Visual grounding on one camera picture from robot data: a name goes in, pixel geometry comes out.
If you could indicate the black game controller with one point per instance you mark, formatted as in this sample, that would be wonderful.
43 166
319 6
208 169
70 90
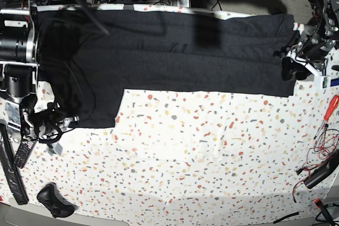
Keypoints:
48 198

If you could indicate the blue marker pen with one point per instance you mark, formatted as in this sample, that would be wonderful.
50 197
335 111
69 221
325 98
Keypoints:
335 82

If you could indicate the red black clamp tool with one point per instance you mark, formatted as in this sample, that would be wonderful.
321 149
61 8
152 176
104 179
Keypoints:
324 212

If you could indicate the black T-shirt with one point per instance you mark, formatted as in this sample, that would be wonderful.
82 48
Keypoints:
160 51

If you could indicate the long black bar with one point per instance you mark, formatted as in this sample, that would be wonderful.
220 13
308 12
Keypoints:
11 171

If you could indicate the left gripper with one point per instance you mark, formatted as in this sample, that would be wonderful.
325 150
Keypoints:
313 62

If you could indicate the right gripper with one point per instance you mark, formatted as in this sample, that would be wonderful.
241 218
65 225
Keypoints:
46 126

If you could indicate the red handled screwdriver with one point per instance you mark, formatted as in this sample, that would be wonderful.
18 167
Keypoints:
332 106

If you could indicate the black cylinder handle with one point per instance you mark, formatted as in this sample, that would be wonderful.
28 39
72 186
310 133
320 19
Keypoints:
323 171

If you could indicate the black cordless phone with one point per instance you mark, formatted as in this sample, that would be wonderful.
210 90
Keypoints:
22 154

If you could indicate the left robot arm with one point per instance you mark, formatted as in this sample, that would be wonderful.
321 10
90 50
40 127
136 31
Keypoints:
325 13

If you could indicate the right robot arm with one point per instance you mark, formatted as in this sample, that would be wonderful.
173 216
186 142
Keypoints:
21 57

